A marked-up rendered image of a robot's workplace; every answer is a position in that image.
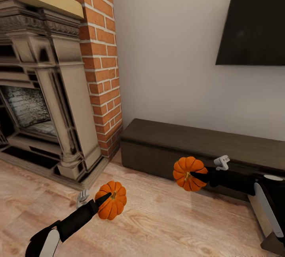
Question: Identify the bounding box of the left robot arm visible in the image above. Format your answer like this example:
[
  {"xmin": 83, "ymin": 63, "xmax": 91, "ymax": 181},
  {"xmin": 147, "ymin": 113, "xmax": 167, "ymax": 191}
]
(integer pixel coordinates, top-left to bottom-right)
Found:
[{"xmin": 26, "ymin": 189, "xmax": 112, "ymax": 257}]

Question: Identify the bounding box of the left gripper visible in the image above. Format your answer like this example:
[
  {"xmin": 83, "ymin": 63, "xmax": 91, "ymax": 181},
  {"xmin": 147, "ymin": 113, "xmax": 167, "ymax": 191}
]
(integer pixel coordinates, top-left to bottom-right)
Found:
[{"xmin": 70, "ymin": 192, "xmax": 112, "ymax": 231}]

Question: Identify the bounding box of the pumpkin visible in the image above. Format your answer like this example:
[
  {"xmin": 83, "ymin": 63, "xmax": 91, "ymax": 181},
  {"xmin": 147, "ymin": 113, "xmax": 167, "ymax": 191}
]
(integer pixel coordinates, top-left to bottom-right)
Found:
[
  {"xmin": 173, "ymin": 156, "xmax": 208, "ymax": 191},
  {"xmin": 95, "ymin": 181, "xmax": 127, "ymax": 221}
]

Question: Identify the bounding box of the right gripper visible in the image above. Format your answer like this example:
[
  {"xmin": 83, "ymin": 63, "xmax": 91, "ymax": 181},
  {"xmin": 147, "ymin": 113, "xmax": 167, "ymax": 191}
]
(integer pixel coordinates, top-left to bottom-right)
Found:
[{"xmin": 190, "ymin": 167, "xmax": 238, "ymax": 191}]

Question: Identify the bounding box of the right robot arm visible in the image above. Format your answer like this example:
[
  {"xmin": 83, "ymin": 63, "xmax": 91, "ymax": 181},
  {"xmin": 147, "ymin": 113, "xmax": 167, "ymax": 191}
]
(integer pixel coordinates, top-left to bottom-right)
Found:
[{"xmin": 190, "ymin": 155, "xmax": 285, "ymax": 248}]

